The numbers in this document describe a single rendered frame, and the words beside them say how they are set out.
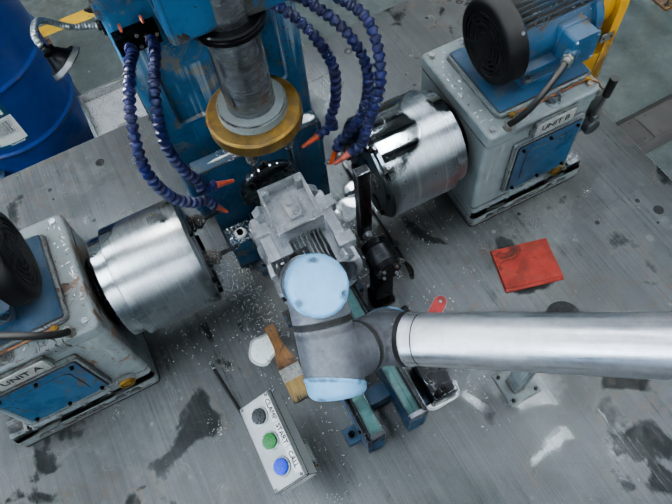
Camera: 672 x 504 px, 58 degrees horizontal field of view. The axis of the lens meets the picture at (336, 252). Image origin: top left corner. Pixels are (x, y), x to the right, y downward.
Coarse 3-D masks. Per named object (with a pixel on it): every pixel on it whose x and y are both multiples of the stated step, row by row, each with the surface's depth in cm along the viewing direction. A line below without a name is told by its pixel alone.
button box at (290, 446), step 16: (256, 400) 114; (272, 400) 113; (272, 416) 112; (288, 416) 114; (256, 432) 112; (272, 432) 111; (288, 432) 111; (256, 448) 112; (288, 448) 109; (304, 448) 112; (272, 464) 109; (288, 464) 108; (304, 464) 108; (272, 480) 109; (288, 480) 107; (304, 480) 110
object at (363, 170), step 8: (360, 168) 115; (368, 168) 115; (360, 176) 114; (368, 176) 116; (360, 184) 117; (368, 184) 118; (360, 192) 119; (368, 192) 120; (360, 200) 121; (368, 200) 123; (360, 208) 124; (368, 208) 126; (360, 216) 127; (368, 216) 128; (360, 224) 130; (368, 224) 131; (360, 232) 133
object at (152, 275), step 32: (128, 224) 124; (160, 224) 122; (192, 224) 132; (96, 256) 121; (128, 256) 120; (160, 256) 120; (192, 256) 121; (128, 288) 119; (160, 288) 121; (192, 288) 123; (128, 320) 123; (160, 320) 125
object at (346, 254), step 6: (312, 186) 133; (312, 192) 133; (258, 210) 131; (258, 216) 131; (264, 216) 132; (342, 252) 125; (348, 252) 125; (342, 258) 125; (348, 258) 126; (354, 276) 137; (354, 282) 137
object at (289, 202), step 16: (272, 192) 129; (288, 192) 129; (304, 192) 129; (272, 208) 128; (288, 208) 126; (304, 208) 127; (320, 208) 124; (272, 224) 126; (288, 224) 126; (304, 224) 123; (320, 224) 125; (288, 240) 125
